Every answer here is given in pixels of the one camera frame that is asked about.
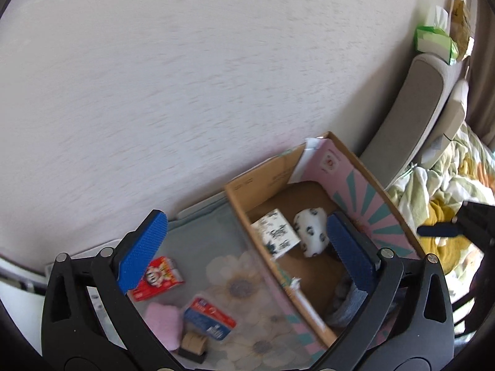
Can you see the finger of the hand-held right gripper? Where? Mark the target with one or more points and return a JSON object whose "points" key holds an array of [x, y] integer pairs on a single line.
{"points": [[439, 230]]}

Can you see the yellow bag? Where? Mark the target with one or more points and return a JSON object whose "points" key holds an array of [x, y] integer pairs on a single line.
{"points": [[461, 23]]}

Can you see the brown curtain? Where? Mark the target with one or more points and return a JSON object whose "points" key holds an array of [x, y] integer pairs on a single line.
{"points": [[483, 65]]}

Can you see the floral table mat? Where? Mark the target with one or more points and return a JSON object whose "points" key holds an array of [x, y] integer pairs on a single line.
{"points": [[216, 247]]}

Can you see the brown tape roll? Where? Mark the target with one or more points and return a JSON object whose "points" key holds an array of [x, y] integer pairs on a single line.
{"points": [[193, 344]]}

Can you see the pink printed cardboard box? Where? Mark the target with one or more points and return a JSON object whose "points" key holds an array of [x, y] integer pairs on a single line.
{"points": [[263, 185]]}

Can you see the white black-dotted cloth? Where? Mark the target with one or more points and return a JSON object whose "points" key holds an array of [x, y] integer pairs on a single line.
{"points": [[311, 232]]}

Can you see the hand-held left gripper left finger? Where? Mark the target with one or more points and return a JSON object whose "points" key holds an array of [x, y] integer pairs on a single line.
{"points": [[143, 251]]}

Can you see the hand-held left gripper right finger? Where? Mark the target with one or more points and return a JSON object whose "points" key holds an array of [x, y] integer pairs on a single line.
{"points": [[348, 255]]}

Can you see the grey-blue cloth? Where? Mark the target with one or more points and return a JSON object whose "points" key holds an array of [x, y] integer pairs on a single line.
{"points": [[344, 305]]}

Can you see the floral blanket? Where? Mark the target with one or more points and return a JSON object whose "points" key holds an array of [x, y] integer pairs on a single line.
{"points": [[437, 185]]}

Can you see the white black-patterned box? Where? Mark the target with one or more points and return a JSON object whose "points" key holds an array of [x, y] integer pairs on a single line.
{"points": [[276, 234]]}

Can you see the red snack packet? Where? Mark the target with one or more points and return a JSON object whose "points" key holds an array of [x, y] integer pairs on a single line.
{"points": [[162, 280]]}

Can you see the blue and red packet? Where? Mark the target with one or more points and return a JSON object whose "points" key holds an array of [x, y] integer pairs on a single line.
{"points": [[209, 319]]}

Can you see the pink fluffy cloth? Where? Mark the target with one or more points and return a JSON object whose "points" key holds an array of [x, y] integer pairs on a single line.
{"points": [[164, 326]]}

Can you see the green tissue pack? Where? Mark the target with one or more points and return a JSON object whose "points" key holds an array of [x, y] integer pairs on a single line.
{"points": [[433, 40]]}

